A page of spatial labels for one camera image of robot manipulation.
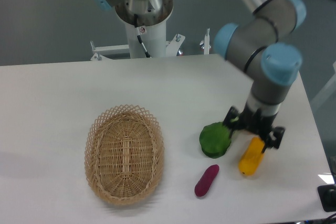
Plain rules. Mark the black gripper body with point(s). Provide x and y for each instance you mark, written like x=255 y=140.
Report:
x=255 y=122

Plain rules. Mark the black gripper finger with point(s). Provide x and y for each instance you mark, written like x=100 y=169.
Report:
x=273 y=138
x=231 y=120

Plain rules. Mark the purple sweet potato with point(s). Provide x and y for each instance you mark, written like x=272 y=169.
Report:
x=203 y=185

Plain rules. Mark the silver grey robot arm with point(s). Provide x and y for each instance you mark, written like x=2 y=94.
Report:
x=255 y=49

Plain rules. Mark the green bok choy toy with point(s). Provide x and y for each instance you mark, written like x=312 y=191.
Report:
x=215 y=140

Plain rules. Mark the black device at table edge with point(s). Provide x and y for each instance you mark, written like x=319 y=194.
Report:
x=327 y=197

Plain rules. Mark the woven wicker basket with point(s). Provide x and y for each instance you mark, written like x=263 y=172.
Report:
x=124 y=155

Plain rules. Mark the white metal base frame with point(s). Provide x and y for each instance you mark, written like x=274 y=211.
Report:
x=173 y=48

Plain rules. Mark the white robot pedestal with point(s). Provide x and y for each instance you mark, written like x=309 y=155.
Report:
x=145 y=25

